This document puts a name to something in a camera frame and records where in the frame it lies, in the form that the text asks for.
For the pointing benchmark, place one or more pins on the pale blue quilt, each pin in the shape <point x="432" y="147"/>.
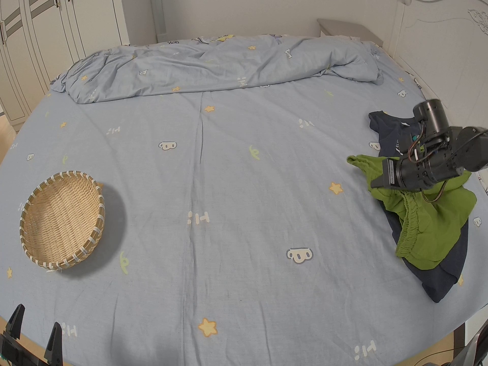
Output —
<point x="228" y="63"/>

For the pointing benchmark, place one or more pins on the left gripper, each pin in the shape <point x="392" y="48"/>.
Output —
<point x="15" y="351"/>

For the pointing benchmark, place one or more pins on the green shorts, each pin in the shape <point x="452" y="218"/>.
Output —
<point x="430" y="231"/>

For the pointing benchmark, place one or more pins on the round woven basket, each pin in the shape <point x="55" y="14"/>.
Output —
<point x="61" y="219"/>

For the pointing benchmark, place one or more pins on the grey bedside table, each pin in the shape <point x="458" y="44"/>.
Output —
<point x="343" y="27"/>

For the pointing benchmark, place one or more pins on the bed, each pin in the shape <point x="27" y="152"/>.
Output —
<point x="228" y="166"/>

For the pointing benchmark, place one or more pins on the white wardrobe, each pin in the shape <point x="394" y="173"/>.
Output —
<point x="45" y="32"/>

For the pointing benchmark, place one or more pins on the dark blue printed T-shirt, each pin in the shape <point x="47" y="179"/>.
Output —
<point x="389" y="135"/>

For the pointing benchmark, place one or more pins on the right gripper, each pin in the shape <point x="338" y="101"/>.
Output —
<point x="408" y="175"/>

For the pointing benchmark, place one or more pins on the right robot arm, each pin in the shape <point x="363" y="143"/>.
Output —
<point x="430" y="114"/>

